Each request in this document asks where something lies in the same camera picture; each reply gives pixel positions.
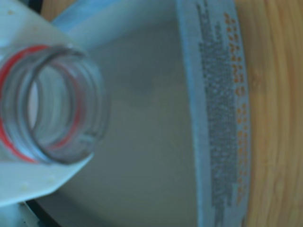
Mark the grey cardboard box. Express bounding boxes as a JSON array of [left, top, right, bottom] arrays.
[[21, 0, 250, 227]]

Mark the clear bottle Coca-Cola script label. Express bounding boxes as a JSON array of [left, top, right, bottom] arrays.
[[0, 44, 111, 165]]

